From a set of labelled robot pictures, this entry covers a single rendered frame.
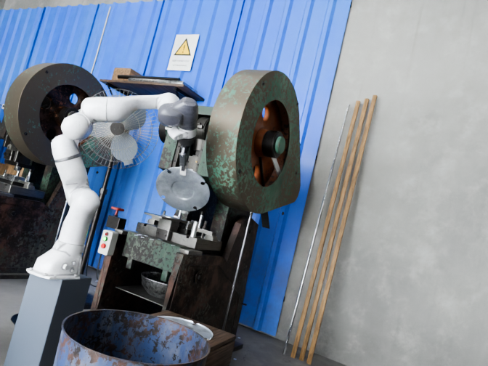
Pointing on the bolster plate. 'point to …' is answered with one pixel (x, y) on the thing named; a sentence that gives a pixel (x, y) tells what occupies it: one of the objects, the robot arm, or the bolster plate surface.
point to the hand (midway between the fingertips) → (183, 168)
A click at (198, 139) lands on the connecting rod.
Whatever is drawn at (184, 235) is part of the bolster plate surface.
